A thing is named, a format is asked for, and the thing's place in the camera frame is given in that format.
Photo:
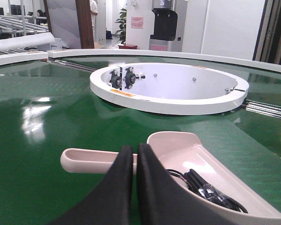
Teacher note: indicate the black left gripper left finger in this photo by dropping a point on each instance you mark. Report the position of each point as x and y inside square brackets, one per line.
[109, 202]

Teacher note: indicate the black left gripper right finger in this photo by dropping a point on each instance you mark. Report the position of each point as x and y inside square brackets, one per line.
[162, 201]

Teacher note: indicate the pink plastic dustpan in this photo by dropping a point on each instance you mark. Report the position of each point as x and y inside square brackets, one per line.
[194, 169]

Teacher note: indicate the roller conveyor rack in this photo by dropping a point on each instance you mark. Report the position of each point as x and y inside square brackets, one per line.
[16, 26]

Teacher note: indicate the orange warning label front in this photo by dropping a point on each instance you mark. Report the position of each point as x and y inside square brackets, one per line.
[122, 92]

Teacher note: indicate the steel rollers right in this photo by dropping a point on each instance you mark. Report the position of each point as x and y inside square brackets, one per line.
[262, 108]

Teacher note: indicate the steel rollers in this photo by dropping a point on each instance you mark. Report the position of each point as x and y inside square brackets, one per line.
[262, 108]
[72, 65]

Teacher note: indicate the steel rollers upper left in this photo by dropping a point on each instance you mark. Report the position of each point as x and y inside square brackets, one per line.
[72, 65]

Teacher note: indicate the white outer rim right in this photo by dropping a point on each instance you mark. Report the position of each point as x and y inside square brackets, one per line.
[179, 55]

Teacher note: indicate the white rim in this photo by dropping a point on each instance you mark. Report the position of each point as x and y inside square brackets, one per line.
[21, 57]
[179, 55]

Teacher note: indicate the white outer rim left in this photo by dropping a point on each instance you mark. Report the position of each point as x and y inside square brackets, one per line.
[21, 57]

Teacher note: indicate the water dispenser machine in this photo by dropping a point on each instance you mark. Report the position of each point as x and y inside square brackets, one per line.
[169, 23]

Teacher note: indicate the green potted plant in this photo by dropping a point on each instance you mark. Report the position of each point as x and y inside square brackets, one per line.
[121, 21]

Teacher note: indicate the brown wooden pillar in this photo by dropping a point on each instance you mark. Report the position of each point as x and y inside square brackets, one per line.
[83, 11]

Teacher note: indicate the black left bearing mount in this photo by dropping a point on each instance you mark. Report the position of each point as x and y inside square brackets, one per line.
[116, 81]

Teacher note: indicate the black bearing mount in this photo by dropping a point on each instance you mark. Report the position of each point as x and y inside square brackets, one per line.
[116, 81]
[130, 77]

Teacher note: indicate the black right bearing mount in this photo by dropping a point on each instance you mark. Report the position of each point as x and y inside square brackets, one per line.
[130, 77]

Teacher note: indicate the pink wall notice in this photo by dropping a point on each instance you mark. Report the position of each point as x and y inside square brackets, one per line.
[137, 22]

